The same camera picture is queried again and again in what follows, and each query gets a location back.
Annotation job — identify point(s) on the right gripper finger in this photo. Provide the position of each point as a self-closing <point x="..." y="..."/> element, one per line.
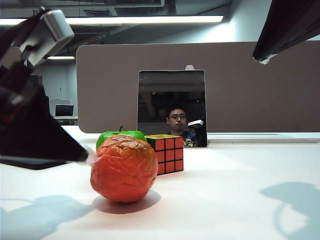
<point x="287" y="27"/>

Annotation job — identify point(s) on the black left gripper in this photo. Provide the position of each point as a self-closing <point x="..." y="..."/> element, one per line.
<point x="12" y="80"/>

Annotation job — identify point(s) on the green plastic apple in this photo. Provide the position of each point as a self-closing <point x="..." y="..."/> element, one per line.
<point x="107" y="138"/>

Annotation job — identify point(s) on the orange plastic fruit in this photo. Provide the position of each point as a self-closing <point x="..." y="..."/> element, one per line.
<point x="125" y="170"/>

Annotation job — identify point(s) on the square tabletop mirror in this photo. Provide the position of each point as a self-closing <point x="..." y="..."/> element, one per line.
<point x="172" y="87"/>

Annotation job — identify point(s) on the Rubik's cube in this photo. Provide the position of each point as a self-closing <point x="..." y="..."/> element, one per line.
<point x="170" y="155"/>

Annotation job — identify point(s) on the black smartphone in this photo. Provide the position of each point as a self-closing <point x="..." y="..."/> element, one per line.
<point x="35" y="165"/>

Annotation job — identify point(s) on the background laptop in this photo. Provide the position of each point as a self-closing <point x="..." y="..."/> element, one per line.
<point x="64" y="110"/>

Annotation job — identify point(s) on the short ceiling light strip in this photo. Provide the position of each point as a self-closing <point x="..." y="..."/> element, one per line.
<point x="61" y="57"/>

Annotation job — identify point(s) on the long ceiling light strip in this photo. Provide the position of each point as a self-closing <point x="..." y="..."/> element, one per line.
<point x="150" y="20"/>

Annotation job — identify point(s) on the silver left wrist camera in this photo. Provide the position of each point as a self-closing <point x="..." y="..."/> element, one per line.
<point x="47" y="35"/>

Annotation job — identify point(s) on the white round wall hook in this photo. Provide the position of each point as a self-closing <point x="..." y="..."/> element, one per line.
<point x="190" y="67"/>

